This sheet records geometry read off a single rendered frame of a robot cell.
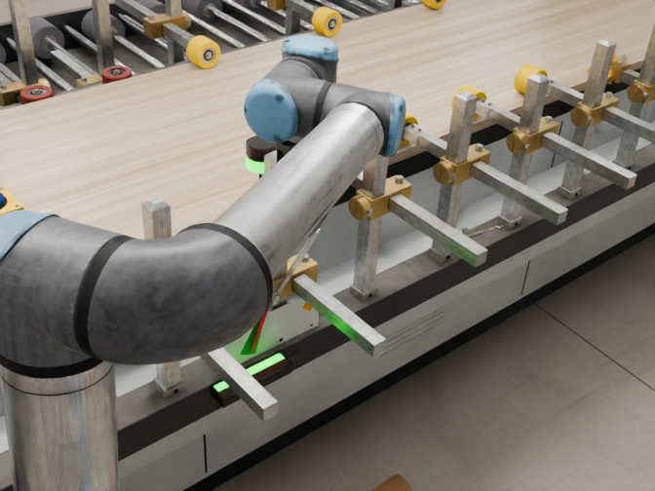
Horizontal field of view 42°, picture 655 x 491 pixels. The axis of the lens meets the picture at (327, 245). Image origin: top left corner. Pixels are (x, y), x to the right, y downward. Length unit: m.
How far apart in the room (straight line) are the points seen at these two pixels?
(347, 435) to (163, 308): 1.84
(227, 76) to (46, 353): 1.68
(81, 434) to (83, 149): 1.26
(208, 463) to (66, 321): 1.54
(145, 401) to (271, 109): 0.68
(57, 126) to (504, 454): 1.53
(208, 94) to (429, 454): 1.19
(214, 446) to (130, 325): 1.52
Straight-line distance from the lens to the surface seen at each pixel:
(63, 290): 0.77
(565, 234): 2.52
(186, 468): 2.24
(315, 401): 2.42
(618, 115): 2.29
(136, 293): 0.74
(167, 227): 1.44
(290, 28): 2.91
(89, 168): 2.00
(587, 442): 2.70
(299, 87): 1.25
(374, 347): 1.55
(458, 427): 2.63
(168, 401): 1.67
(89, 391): 0.86
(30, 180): 1.97
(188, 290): 0.75
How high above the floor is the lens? 1.89
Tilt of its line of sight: 35 degrees down
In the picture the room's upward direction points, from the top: 4 degrees clockwise
